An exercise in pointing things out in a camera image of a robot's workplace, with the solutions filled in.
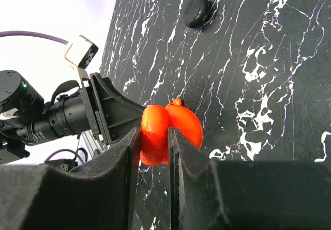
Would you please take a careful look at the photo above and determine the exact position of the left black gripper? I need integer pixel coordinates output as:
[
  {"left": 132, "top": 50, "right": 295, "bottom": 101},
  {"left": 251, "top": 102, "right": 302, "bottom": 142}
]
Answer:
[{"left": 15, "top": 73, "right": 145, "bottom": 146}]

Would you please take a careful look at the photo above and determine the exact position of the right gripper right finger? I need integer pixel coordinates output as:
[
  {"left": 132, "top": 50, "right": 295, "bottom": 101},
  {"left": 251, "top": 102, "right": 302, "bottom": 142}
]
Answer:
[{"left": 168, "top": 128, "right": 330, "bottom": 229}]

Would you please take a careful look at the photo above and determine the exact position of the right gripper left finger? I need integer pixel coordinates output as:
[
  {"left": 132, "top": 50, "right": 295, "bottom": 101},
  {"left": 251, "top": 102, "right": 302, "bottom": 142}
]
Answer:
[{"left": 1, "top": 128, "right": 140, "bottom": 229}]

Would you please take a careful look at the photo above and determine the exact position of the red round case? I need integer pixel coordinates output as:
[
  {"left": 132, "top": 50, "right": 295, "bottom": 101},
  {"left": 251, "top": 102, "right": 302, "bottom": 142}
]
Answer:
[{"left": 139, "top": 104, "right": 204, "bottom": 167}]

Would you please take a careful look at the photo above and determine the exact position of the black round charging case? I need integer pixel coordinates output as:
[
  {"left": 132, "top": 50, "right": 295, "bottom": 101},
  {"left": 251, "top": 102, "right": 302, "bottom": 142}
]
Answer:
[{"left": 182, "top": 0, "right": 213, "bottom": 29}]

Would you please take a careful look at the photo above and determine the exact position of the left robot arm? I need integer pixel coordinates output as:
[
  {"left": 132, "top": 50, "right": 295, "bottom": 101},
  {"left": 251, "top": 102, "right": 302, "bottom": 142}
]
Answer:
[{"left": 1, "top": 70, "right": 145, "bottom": 164}]

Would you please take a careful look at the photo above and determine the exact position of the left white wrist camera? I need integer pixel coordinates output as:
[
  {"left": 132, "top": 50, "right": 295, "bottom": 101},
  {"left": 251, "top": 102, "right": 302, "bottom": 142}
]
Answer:
[{"left": 64, "top": 35, "right": 99, "bottom": 70}]

